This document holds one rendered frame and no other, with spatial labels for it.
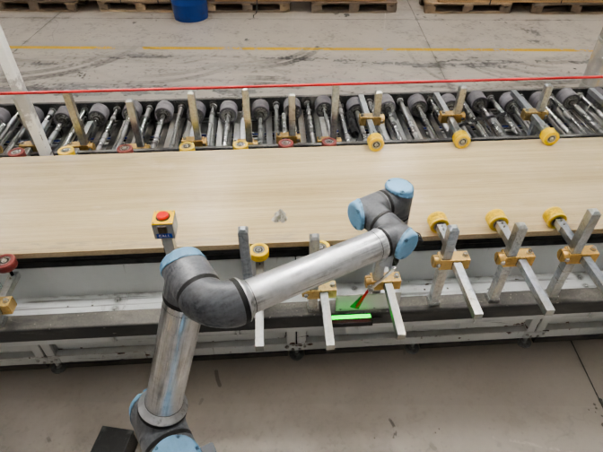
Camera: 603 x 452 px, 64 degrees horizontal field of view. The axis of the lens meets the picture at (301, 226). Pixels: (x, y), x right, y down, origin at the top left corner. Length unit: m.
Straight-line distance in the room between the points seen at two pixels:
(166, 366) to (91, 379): 1.46
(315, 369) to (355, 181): 1.03
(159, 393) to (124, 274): 0.82
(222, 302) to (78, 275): 1.23
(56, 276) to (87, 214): 0.29
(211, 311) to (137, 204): 1.22
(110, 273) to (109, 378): 0.77
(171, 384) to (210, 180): 1.15
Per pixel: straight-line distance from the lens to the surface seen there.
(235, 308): 1.12
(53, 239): 2.24
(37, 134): 2.80
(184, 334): 1.32
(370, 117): 2.70
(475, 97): 3.35
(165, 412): 1.57
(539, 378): 2.91
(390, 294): 1.87
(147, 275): 2.19
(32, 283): 2.38
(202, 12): 7.21
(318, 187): 2.26
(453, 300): 2.12
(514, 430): 2.70
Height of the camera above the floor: 2.26
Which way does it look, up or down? 42 degrees down
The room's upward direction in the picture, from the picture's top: straight up
